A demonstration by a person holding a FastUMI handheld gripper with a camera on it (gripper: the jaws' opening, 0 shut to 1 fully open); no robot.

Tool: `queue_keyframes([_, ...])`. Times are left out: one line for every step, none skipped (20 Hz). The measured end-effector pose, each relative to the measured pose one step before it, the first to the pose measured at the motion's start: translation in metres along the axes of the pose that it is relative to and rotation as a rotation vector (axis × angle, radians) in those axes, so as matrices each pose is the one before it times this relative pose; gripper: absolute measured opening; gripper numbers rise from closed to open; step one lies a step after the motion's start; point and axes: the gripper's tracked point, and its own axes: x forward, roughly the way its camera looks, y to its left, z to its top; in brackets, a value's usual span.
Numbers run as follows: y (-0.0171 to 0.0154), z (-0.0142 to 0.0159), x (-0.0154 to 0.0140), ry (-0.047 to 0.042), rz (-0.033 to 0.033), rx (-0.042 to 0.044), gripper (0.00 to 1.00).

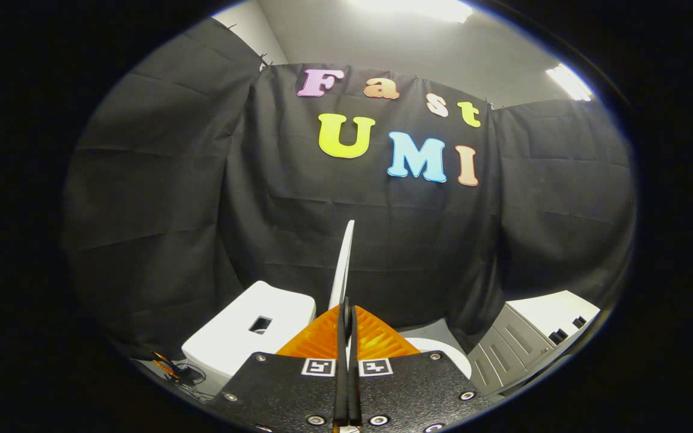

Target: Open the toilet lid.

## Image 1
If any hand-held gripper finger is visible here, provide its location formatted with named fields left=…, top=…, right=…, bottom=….
left=349, top=304, right=489, bottom=433
left=213, top=296, right=350, bottom=432

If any white toilet lid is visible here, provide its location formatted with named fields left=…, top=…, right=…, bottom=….
left=328, top=220, right=356, bottom=313

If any white ceramic toilet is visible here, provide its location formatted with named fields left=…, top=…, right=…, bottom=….
left=181, top=281, right=472, bottom=399

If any black backdrop cloth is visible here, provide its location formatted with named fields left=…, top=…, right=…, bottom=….
left=63, top=17, right=637, bottom=361

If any white panelled cabinet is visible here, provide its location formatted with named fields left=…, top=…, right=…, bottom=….
left=467, top=290, right=601, bottom=398

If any small ceiling light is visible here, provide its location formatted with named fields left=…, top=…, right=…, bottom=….
left=546, top=63, right=594, bottom=102

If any large ceiling light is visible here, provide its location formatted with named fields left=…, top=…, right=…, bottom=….
left=353, top=0, right=473, bottom=23

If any tangle of cables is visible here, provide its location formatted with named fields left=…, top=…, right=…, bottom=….
left=151, top=352, right=206, bottom=387

